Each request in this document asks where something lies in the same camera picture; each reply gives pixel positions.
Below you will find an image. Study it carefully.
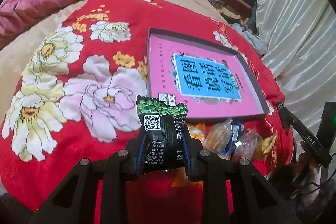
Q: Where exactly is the white satin curtain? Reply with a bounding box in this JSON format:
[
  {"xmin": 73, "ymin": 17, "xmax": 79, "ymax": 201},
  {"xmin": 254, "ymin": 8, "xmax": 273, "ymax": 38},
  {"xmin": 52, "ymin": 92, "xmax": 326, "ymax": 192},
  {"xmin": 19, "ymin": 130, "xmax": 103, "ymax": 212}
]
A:
[{"xmin": 256, "ymin": 0, "xmax": 335, "ymax": 132}]

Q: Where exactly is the gold yellow snack packet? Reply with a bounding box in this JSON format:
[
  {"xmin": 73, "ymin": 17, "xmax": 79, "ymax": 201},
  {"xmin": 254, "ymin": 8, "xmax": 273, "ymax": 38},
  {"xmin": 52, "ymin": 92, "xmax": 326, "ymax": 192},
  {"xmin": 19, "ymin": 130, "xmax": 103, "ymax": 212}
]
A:
[{"xmin": 253, "ymin": 134, "xmax": 277, "ymax": 160}]

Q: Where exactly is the clear peanut brittle packet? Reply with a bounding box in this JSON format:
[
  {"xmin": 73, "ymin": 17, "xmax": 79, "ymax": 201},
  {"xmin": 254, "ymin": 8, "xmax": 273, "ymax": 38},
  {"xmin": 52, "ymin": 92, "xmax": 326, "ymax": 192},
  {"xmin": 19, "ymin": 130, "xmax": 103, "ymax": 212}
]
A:
[{"xmin": 203, "ymin": 118, "xmax": 233, "ymax": 154}]

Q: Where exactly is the beige bed sheet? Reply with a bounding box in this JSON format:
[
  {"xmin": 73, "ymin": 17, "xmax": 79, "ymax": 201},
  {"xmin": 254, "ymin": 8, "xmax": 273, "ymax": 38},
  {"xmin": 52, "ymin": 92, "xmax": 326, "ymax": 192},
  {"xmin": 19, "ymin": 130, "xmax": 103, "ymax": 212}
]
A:
[{"xmin": 1, "ymin": 0, "xmax": 226, "ymax": 119}]

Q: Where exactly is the pink blue book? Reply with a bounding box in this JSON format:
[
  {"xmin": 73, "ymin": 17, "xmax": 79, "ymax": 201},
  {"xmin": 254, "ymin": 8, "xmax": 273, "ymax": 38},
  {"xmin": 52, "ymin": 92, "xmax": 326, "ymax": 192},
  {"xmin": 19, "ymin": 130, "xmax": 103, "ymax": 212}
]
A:
[{"xmin": 148, "ymin": 34, "xmax": 264, "ymax": 118}]

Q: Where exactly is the light crumpled cloth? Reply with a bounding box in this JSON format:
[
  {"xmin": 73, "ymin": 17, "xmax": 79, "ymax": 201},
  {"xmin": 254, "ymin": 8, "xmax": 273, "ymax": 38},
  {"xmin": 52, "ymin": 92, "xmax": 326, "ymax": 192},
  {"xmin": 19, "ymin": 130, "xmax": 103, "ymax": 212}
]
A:
[{"xmin": 231, "ymin": 23, "xmax": 268, "ymax": 57}]

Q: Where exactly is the blue cookie packet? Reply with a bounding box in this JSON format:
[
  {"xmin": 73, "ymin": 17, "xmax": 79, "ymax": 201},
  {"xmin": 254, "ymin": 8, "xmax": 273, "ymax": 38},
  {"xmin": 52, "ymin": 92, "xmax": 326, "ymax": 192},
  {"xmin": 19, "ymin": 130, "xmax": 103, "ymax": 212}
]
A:
[{"xmin": 220, "ymin": 121, "xmax": 244, "ymax": 160}]

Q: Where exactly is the red floral blanket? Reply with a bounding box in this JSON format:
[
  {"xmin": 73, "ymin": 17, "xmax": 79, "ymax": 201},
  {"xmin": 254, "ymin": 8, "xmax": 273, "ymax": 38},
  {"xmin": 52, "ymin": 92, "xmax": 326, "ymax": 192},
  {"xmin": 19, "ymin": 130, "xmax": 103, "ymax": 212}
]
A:
[{"xmin": 1, "ymin": 0, "xmax": 294, "ymax": 212}]

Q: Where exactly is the dark shallow cardboard box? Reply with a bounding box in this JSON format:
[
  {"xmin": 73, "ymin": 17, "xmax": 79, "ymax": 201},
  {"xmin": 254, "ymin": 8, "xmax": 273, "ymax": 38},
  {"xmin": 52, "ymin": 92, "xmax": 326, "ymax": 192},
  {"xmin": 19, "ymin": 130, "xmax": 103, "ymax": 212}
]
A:
[{"xmin": 146, "ymin": 27, "xmax": 271, "ymax": 119}]

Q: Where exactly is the orange bread snack packet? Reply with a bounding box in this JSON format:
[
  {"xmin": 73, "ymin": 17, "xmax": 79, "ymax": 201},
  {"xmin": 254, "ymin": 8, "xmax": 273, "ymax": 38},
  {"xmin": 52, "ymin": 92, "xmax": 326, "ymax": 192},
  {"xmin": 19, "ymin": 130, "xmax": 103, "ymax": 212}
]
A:
[{"xmin": 172, "ymin": 123, "xmax": 206, "ymax": 188}]

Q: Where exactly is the clear candy packet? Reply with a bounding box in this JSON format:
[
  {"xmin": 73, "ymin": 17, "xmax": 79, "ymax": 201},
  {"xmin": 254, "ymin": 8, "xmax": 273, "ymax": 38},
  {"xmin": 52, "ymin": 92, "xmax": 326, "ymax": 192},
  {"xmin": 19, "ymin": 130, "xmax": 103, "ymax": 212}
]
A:
[{"xmin": 231, "ymin": 129, "xmax": 262, "ymax": 161}]

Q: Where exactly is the black green snack packet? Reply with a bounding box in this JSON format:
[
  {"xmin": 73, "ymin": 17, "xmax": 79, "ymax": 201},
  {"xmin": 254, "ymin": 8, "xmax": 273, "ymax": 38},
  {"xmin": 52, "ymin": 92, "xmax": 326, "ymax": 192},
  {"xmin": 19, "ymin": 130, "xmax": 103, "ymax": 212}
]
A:
[{"xmin": 137, "ymin": 96, "xmax": 189, "ymax": 173}]

